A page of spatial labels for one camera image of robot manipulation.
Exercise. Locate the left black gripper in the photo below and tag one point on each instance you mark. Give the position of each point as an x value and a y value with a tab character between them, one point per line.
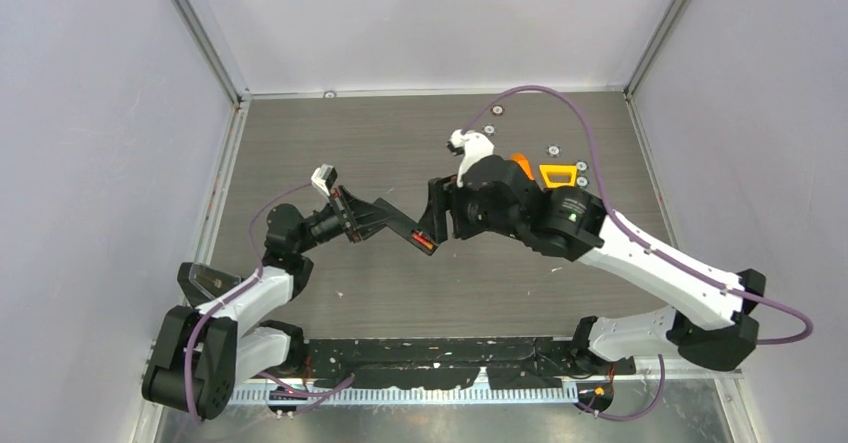
364	224

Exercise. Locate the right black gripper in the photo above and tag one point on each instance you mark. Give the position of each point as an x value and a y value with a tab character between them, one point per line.
443	191

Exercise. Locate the black remote control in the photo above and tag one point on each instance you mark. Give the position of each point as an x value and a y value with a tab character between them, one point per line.
408	226

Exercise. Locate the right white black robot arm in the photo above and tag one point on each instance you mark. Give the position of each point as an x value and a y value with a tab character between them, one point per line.
704	320

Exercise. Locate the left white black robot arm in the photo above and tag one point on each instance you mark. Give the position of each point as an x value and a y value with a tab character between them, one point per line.
202	353

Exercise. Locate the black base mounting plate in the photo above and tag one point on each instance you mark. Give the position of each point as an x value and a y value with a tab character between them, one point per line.
449	363

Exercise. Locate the dark clear plastic box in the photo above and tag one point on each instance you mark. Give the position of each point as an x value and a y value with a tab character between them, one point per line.
201	283

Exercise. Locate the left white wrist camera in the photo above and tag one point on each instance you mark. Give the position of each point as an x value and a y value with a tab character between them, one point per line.
323	179

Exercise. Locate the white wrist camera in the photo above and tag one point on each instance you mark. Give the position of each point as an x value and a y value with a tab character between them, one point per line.
472	146
323	179

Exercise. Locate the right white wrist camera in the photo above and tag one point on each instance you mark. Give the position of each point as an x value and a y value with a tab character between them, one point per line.
472	146

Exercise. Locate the orange plastic handle tool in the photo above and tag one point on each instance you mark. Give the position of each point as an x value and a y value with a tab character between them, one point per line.
524	164

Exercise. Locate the yellow triangular plastic frame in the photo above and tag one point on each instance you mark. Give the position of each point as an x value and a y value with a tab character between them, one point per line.
558	175

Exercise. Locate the ribbed aluminium front rail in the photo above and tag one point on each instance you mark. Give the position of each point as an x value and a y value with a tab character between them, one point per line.
256	394

